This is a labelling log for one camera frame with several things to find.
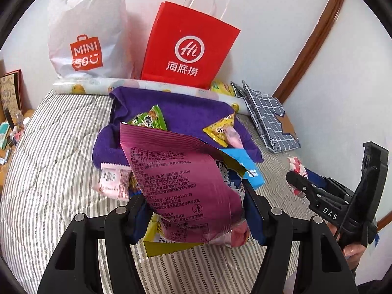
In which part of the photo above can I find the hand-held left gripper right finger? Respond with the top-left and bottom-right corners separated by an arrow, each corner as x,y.
242,181 -> 359,294

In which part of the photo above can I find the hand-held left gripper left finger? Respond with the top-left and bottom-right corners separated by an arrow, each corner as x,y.
36,194 -> 154,294

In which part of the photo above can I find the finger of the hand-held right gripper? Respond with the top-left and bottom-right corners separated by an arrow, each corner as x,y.
305,168 -> 353,196
286,171 -> 322,204

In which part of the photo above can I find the pink red white packet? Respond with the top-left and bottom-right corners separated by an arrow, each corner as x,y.
287,156 -> 307,197

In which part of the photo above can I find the pale pink dotted packet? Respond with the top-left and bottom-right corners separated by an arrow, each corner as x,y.
97,163 -> 132,202

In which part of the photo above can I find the magenta snack packet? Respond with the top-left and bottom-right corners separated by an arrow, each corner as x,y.
119,122 -> 250,258

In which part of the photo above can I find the small pink snack packet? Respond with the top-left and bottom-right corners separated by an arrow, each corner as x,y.
226,127 -> 245,150

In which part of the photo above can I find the yellow triangular snack packet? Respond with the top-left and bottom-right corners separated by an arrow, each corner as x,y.
202,113 -> 236,147

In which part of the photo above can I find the green snack packet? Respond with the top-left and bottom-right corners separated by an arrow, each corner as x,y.
127,105 -> 168,131

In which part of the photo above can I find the purple towel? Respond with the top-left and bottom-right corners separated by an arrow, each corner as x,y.
93,86 -> 264,167

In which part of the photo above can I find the person's right hand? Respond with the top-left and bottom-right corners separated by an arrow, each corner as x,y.
329,223 -> 368,271

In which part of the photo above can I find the blue tissue pack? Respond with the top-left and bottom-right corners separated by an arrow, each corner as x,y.
219,147 -> 264,190

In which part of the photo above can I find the folded checked cloth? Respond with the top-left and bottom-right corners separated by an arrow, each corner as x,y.
230,80 -> 302,154

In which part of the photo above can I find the striped mattress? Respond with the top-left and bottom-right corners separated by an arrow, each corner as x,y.
0,90 -> 310,294

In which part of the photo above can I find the yellow bag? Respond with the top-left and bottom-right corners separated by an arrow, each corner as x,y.
210,80 -> 236,96

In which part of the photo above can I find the wrapping paper roll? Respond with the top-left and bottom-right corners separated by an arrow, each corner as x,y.
53,78 -> 245,114

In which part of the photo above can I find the group of small toiletries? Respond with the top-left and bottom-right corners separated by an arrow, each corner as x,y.
8,115 -> 31,166

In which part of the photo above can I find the wooden nightstand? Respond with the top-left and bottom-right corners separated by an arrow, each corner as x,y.
0,109 -> 34,190

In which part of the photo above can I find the teal white box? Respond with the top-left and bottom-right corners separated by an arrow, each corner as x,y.
0,122 -> 10,150

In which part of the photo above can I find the framed picture card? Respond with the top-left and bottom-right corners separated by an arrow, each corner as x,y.
0,70 -> 23,129

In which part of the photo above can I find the red paper bag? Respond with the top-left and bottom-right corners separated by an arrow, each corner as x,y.
140,0 -> 241,90

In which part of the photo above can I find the white plastic bag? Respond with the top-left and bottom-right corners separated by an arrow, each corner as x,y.
47,0 -> 129,80

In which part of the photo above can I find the wooden door frame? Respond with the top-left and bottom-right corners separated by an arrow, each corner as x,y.
272,0 -> 350,106

